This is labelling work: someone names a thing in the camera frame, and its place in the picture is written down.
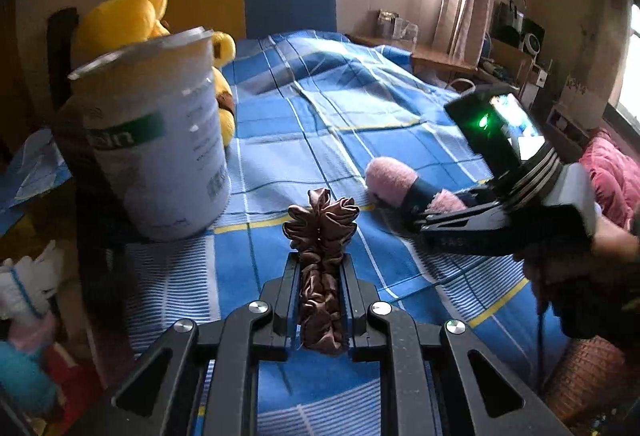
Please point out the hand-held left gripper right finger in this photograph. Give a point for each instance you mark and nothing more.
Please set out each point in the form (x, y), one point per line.
(352, 311)

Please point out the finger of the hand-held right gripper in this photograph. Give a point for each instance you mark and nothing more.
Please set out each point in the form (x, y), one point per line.
(465, 213)
(475, 238)

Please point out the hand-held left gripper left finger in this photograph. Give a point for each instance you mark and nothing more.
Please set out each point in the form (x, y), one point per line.
(287, 306)

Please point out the brown satin scrunchie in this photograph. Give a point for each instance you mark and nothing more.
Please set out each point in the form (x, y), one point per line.
(322, 236)

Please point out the pink fuzzy sock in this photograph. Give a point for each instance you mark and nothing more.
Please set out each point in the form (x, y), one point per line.
(390, 176)

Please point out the cardboard box with yellow lining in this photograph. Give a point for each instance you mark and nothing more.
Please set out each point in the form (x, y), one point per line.
(95, 266)

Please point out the red sock with white trim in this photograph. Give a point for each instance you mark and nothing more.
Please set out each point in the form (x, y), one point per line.
(75, 381)

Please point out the grey striped knitted sock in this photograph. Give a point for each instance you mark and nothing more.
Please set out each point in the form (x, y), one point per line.
(30, 281)

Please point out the light pink sock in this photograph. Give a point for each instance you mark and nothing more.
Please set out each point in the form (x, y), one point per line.
(25, 333)

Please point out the person's right forearm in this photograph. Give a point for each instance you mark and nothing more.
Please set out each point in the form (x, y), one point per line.
(590, 301)

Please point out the person's right hand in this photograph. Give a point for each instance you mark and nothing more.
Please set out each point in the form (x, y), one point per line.
(615, 241)

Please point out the white cabinet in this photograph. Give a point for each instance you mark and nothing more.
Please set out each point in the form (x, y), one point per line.
(537, 83)

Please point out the dark open shelf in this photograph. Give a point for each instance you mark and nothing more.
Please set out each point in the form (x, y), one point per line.
(570, 116)

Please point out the small white fan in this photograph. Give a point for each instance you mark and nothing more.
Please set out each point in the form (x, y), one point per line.
(532, 43)

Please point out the pink quilt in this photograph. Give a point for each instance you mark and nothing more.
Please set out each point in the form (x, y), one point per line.
(615, 176)

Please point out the wooden desk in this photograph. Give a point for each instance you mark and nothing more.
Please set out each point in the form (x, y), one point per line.
(425, 56)

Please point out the black monitor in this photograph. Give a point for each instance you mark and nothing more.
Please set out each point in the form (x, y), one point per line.
(510, 23)

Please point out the clear storage box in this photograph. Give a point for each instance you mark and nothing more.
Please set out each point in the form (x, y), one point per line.
(407, 30)

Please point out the side window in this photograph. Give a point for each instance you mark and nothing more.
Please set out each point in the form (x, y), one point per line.
(631, 66)

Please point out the small patterned box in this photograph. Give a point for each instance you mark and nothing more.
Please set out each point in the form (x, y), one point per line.
(388, 23)

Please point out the wicker chair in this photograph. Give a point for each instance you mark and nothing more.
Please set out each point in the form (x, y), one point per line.
(590, 376)

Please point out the large metal can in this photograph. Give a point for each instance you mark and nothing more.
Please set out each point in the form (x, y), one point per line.
(160, 156)

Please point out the yellow plush bear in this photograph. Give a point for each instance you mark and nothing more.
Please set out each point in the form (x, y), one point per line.
(125, 11)

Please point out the dark upright panel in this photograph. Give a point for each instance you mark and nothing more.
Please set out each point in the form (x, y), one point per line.
(62, 51)

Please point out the wooden wardrobe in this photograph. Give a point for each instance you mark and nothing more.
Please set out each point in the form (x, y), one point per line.
(20, 66)

